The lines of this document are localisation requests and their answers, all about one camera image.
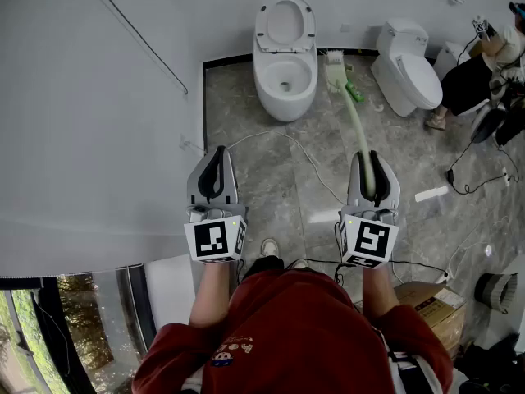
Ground white power strip with cable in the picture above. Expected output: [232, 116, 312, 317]
[391, 215, 510, 286]

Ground red shirt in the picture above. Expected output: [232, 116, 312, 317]
[131, 268, 454, 394]

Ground person's right forearm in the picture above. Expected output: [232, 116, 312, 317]
[360, 265, 401, 320]

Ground white flat strip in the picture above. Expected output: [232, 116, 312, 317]
[413, 186, 450, 204]

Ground grey corrugated hose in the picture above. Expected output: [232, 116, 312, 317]
[474, 272, 518, 314]

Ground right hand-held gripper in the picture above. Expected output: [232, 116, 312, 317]
[338, 149, 401, 269]

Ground person's left shoe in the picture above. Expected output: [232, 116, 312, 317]
[260, 238, 280, 259]

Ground pale green toilet brush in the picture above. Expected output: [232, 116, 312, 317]
[325, 48, 377, 199]

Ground white round toilet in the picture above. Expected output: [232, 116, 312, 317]
[251, 0, 319, 123]

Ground black trousers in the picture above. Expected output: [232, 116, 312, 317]
[242, 255, 285, 282]

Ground green bottle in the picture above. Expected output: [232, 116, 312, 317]
[344, 79, 366, 104]

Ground black white round device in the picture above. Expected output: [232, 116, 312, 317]
[470, 104, 508, 144]

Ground white toilet with closed lid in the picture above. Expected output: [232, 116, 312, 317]
[370, 17, 444, 117]

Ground glass window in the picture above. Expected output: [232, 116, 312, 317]
[0, 263, 158, 394]

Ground white wall socket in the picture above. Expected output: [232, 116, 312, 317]
[179, 134, 205, 155]

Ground black cable with adapter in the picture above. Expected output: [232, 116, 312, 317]
[445, 129, 522, 196]

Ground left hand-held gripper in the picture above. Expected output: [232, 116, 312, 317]
[183, 145, 249, 264]

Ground person's left forearm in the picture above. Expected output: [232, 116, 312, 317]
[189, 259, 239, 328]

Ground black bag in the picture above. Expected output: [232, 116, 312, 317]
[454, 332, 525, 394]

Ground thin grey wall conduit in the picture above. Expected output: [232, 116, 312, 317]
[88, 0, 189, 97]

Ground cardboard box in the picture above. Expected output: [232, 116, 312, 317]
[393, 280, 468, 359]

